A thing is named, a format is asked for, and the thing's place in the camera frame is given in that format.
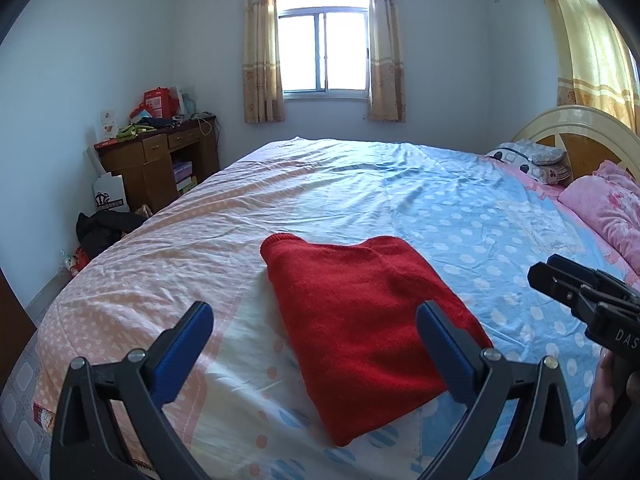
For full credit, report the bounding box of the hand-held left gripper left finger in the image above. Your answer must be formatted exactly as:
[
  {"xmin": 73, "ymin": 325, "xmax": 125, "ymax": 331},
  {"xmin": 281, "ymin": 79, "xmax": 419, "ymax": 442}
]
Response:
[{"xmin": 50, "ymin": 301, "xmax": 216, "ymax": 480}]

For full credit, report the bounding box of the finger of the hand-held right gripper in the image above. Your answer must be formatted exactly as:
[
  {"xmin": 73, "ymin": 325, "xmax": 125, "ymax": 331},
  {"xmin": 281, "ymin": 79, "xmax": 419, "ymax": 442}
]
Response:
[
  {"xmin": 546, "ymin": 254, "xmax": 640, "ymax": 306},
  {"xmin": 527, "ymin": 261, "xmax": 603, "ymax": 322}
]

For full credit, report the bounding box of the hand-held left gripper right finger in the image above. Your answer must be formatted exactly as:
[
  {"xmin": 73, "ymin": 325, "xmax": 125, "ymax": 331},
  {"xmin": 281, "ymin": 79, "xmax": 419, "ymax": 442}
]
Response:
[{"xmin": 416, "ymin": 301, "xmax": 581, "ymax": 480}]

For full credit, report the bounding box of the red knitted sweater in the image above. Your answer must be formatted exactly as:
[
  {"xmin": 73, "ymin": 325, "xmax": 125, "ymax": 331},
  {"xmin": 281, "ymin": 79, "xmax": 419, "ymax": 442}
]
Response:
[{"xmin": 260, "ymin": 233, "xmax": 493, "ymax": 447}]

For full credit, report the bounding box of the black clothes pile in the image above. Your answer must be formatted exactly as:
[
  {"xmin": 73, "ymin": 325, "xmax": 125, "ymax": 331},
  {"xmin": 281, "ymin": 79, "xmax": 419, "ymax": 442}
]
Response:
[{"xmin": 76, "ymin": 210, "xmax": 146, "ymax": 260}]

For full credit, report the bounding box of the person's right hand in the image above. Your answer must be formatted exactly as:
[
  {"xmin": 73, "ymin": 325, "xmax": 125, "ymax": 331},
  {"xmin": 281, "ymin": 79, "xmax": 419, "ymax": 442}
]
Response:
[{"xmin": 585, "ymin": 347, "xmax": 623, "ymax": 438}]

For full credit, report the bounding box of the pink floral quilt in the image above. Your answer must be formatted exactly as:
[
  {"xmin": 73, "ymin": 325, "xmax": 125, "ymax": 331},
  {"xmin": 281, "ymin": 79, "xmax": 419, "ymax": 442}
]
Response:
[{"xmin": 557, "ymin": 160, "xmax": 640, "ymax": 273}]

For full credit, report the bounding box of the grey patterned pillow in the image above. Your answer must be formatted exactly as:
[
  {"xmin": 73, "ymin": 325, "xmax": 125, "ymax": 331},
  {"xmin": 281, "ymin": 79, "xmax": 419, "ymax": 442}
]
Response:
[{"xmin": 505, "ymin": 140, "xmax": 571, "ymax": 183}]

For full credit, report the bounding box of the white spotted pillow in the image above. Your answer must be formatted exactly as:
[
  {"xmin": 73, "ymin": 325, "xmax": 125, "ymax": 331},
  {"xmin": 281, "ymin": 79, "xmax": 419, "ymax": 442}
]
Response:
[{"xmin": 485, "ymin": 147, "xmax": 532, "ymax": 176}]

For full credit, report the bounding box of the cream wooden headboard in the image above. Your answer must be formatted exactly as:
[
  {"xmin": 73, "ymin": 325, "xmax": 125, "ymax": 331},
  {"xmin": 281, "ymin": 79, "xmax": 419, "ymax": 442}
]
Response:
[{"xmin": 512, "ymin": 105, "xmax": 640, "ymax": 183}]

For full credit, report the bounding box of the white paper bag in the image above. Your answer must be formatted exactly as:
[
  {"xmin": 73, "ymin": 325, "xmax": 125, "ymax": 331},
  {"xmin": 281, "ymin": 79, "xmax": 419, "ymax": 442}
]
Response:
[{"xmin": 92, "ymin": 172, "xmax": 130, "ymax": 214}]

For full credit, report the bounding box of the brown wooden desk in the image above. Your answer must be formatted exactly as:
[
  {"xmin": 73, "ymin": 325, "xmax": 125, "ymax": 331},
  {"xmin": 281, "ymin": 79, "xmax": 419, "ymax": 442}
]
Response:
[{"xmin": 95, "ymin": 115, "xmax": 221, "ymax": 213}]

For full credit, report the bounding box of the bed with polka-dot sheet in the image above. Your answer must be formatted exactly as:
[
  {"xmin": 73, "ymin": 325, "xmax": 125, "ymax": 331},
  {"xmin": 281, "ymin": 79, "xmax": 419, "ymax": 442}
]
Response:
[{"xmin": 0, "ymin": 136, "xmax": 640, "ymax": 480}]

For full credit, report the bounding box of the brown wooden door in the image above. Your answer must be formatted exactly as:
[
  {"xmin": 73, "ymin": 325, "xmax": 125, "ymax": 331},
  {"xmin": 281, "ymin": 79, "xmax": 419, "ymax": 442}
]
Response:
[{"xmin": 0, "ymin": 270, "xmax": 36, "ymax": 391}]

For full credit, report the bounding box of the green cloth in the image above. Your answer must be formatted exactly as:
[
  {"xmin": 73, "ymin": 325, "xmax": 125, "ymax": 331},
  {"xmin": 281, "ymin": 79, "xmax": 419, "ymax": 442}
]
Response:
[{"xmin": 117, "ymin": 124, "xmax": 156, "ymax": 141}]

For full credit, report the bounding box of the wide yellow curtain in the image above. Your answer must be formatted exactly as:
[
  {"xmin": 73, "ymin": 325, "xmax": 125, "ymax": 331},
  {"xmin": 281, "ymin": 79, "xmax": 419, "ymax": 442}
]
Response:
[{"xmin": 530, "ymin": 0, "xmax": 640, "ymax": 133}]

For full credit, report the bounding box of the narrow beige patterned curtain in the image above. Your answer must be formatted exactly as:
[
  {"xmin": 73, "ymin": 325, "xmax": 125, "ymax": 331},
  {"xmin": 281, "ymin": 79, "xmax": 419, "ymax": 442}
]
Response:
[
  {"xmin": 241, "ymin": 0, "xmax": 286, "ymax": 124},
  {"xmin": 366, "ymin": 0, "xmax": 407, "ymax": 122}
]

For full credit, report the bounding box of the sliding glass window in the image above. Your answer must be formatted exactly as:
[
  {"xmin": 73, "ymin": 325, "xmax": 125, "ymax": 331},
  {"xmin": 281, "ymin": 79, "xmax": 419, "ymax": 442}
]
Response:
[{"xmin": 276, "ymin": 0, "xmax": 371, "ymax": 101}]

